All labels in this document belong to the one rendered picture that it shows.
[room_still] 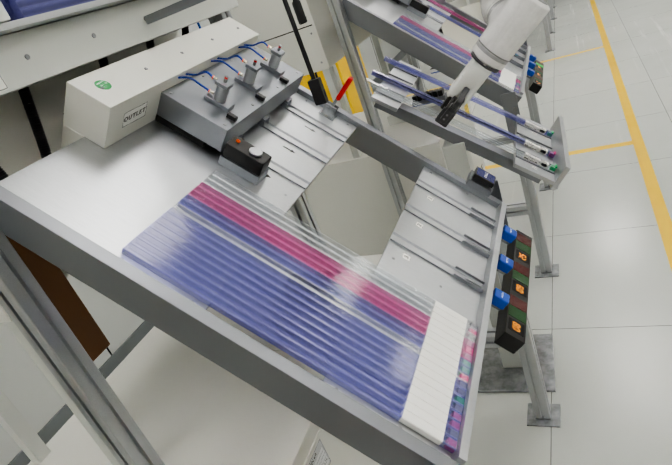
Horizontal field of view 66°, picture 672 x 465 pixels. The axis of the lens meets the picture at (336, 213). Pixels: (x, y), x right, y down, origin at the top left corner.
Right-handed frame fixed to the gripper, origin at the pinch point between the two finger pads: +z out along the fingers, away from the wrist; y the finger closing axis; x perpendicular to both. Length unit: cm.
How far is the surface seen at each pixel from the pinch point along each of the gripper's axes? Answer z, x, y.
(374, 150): 12.0, -9.3, 13.3
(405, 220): 8.5, 2.8, 37.0
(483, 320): 5, 20, 55
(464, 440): 6, 20, 78
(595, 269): 38, 88, -59
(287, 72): 5.6, -34.6, 18.6
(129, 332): 194, -56, -28
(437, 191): 7.6, 6.9, 21.0
